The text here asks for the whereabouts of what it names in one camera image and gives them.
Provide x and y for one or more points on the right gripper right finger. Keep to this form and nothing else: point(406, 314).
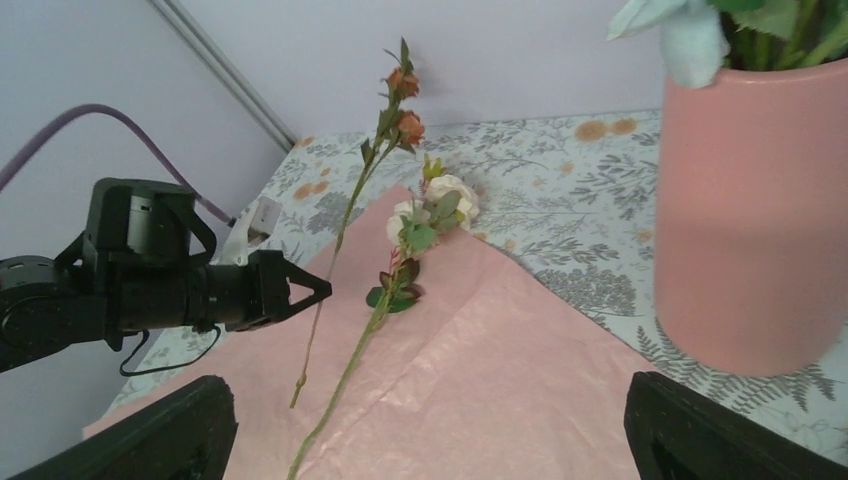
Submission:
point(674, 432)

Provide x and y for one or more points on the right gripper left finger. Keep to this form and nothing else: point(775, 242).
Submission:
point(188, 434)

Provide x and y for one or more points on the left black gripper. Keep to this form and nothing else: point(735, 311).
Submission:
point(249, 297)

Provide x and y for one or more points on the purple pink wrapping paper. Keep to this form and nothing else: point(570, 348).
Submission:
point(488, 376)

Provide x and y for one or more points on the orange red flower stem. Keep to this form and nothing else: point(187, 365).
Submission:
point(397, 128)

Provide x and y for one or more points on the pink cylindrical vase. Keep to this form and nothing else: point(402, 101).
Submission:
point(750, 270)

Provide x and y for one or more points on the light blue peony flower stem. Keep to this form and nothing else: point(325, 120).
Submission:
point(693, 43)

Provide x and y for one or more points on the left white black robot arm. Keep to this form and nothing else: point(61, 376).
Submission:
point(142, 263)

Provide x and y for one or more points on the white rose flower stem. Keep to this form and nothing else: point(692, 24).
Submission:
point(444, 203)

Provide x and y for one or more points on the floral patterned table mat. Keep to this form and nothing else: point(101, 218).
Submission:
point(571, 202)

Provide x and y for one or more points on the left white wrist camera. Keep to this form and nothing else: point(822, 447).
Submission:
point(250, 230)

